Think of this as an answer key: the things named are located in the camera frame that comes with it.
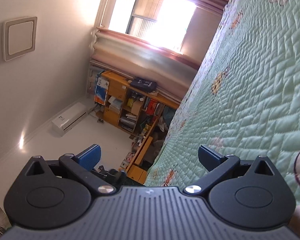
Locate wooden bookshelf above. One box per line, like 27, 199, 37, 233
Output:
94, 70, 179, 184

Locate green quilted bee bedspread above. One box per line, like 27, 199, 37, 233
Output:
145, 0, 300, 205

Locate pink window curtains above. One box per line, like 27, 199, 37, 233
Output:
91, 0, 229, 101

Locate black bag on shelf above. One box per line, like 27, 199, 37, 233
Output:
129, 77, 157, 93

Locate square ceiling light panel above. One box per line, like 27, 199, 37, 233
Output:
2, 16, 38, 62

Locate white air conditioner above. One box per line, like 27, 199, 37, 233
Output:
51, 102, 88, 136

